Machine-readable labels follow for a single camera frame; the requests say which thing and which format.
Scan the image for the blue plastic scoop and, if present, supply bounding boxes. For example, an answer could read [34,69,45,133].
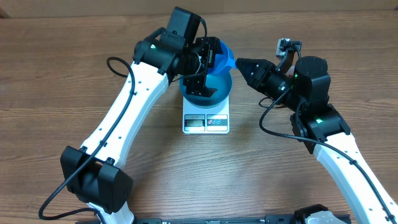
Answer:
[208,40,237,74]

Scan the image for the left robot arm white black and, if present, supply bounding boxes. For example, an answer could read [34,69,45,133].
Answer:
[60,7,220,223]

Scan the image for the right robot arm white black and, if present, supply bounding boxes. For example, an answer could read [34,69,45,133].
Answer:
[236,56,397,223]

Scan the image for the teal metal bowl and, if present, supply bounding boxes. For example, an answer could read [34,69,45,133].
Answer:
[179,72,233,108]

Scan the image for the white digital kitchen scale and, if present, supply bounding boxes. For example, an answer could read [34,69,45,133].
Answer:
[182,96,230,134]

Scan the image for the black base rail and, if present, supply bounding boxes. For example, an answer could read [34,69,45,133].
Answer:
[75,205,351,224]

